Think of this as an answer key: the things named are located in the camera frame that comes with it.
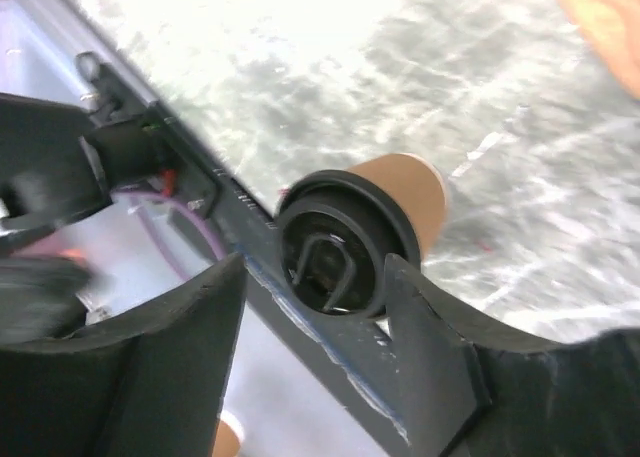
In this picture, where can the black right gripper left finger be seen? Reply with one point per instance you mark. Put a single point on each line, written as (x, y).
(147, 382)

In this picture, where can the black coffee cup lid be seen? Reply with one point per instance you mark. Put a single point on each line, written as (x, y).
(334, 231)

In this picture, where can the brown paper cup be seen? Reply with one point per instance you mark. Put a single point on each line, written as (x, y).
(416, 186)

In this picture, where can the stacked brown paper cups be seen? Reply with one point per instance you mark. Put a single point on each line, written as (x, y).
(229, 436)

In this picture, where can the brown pulp cup carrier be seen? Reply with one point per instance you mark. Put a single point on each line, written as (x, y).
(611, 27)

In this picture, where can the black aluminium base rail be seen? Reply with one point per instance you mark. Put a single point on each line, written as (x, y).
(231, 76)

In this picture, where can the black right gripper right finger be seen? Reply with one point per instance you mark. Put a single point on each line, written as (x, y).
(471, 385)

